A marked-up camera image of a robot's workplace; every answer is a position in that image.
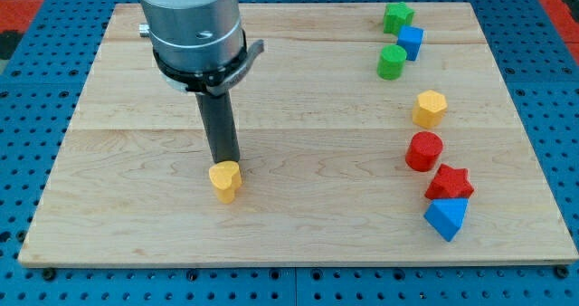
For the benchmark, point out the yellow hexagon block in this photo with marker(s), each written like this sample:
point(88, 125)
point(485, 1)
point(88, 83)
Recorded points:
point(429, 109)

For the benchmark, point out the blue triangle block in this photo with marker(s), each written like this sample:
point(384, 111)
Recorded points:
point(446, 216)

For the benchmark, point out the green star block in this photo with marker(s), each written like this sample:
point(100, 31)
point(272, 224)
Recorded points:
point(397, 15)

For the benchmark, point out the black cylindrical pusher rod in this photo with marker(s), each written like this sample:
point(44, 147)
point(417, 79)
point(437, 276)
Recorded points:
point(217, 116)

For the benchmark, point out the black clamp with lever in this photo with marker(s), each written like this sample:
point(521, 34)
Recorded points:
point(216, 82)

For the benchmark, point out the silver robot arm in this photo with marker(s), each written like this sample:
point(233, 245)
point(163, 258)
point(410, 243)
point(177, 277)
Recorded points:
point(195, 35)

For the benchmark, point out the red cylinder block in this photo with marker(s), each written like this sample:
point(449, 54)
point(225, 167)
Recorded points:
point(424, 150)

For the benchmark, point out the red star block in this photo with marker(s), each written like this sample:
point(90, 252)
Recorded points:
point(450, 182)

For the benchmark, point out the yellow heart block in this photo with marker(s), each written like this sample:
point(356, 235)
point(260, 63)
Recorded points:
point(226, 179)

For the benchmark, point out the blue cube block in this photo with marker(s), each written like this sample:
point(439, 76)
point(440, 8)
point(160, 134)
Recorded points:
point(410, 38)

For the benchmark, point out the wooden board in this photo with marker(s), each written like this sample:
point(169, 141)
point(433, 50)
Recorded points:
point(322, 140)

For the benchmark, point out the green cylinder block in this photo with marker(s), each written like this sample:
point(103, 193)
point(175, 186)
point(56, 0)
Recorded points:
point(391, 62)

